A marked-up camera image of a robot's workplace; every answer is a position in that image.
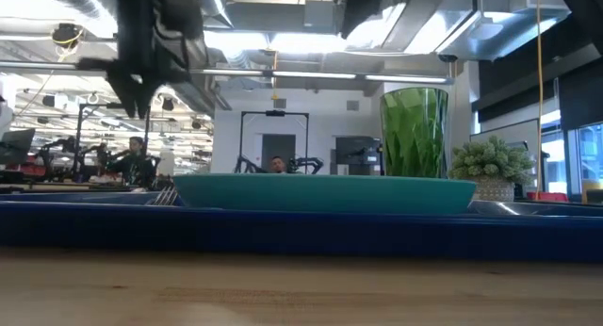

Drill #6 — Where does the long ceiling light bar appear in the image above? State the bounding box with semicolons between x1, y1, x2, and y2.
0;60;454;86

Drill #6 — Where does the green translucent cup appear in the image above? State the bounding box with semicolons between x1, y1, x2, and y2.
379;87;449;179

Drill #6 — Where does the black ceiling cord reel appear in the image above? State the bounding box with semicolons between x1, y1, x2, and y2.
50;23;86;48

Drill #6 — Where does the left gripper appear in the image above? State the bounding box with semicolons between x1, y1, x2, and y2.
77;0;211;119

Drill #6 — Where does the yellow object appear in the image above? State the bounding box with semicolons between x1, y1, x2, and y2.
581;178;603;204

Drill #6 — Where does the long yellow hanging cable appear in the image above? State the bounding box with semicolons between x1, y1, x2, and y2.
534;0;545;201

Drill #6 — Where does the short yellow hanging cable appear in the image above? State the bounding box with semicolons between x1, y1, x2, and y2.
269;50;280;101

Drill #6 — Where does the teal round plate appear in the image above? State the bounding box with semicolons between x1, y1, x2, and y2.
172;173;478;216

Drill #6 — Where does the blue plastic tray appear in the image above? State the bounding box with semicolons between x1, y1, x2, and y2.
0;189;603;264

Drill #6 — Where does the orange-handled metal fork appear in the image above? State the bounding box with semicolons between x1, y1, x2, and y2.
149;184;179;207

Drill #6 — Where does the small potted green plant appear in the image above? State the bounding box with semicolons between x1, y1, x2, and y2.
448;135;536;204

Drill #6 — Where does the red low object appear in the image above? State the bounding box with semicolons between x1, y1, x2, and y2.
526;190;569;204

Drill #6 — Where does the black gantry frame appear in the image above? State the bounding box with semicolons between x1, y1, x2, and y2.
238;109;310;175
73;103;152;184

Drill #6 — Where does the dark grey door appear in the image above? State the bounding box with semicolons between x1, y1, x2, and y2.
261;134;297;175

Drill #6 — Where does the black office machine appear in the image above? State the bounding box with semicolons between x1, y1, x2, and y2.
334;136;382;176

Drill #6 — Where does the grey partition panel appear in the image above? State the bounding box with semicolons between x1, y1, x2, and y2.
469;118;541;151

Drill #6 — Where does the dark computer monitor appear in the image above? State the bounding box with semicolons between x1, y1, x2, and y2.
0;127;37;170

